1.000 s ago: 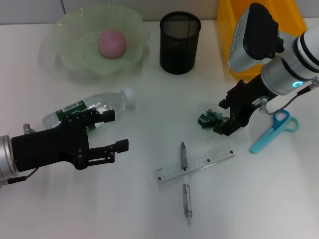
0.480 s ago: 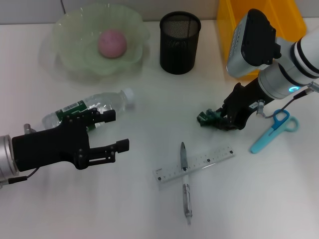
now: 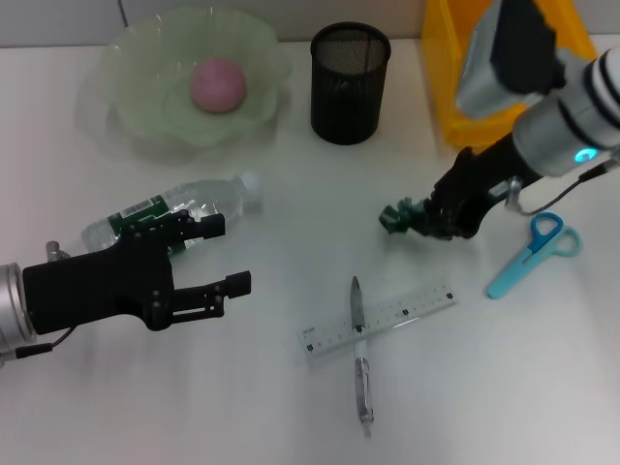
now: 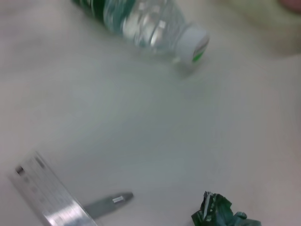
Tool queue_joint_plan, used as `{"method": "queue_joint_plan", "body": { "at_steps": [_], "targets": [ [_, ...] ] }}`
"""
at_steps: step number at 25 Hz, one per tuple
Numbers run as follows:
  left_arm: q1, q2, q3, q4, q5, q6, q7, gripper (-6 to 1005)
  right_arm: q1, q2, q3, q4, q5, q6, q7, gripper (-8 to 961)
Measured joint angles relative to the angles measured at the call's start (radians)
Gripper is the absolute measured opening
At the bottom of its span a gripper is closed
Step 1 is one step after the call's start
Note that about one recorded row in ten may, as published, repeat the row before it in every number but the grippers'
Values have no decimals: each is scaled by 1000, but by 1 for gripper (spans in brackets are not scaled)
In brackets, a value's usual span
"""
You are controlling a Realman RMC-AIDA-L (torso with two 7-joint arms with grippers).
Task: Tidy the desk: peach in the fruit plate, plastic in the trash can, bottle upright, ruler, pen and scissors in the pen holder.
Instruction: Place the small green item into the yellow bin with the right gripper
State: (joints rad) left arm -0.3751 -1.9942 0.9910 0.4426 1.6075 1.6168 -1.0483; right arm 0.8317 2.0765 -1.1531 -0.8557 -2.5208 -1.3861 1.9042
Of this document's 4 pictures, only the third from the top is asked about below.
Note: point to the blue scissors with cover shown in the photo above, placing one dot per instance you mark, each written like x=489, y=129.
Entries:
x=528, y=257

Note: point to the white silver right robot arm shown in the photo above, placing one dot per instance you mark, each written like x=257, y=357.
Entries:
x=557, y=72

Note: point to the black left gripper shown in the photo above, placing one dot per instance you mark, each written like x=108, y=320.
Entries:
x=92, y=286

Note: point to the clear green-label water bottle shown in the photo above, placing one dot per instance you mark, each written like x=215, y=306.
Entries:
x=203, y=194

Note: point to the yellow plastic bin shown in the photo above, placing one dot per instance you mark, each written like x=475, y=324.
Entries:
x=441, y=72

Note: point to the green plastic wrapper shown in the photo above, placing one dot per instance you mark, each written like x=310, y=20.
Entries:
x=399, y=215

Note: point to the green translucent fruit bowl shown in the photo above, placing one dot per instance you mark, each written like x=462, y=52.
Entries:
x=145, y=97

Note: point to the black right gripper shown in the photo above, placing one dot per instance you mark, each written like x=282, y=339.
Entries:
x=484, y=179

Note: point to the black mesh pen holder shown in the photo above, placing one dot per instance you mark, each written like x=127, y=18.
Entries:
x=349, y=87

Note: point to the grey white ballpoint pen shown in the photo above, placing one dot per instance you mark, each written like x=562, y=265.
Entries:
x=361, y=358

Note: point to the transparent plastic ruler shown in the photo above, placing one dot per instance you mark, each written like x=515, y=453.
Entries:
x=387, y=312

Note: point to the pink peach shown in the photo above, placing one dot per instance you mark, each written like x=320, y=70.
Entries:
x=218, y=84

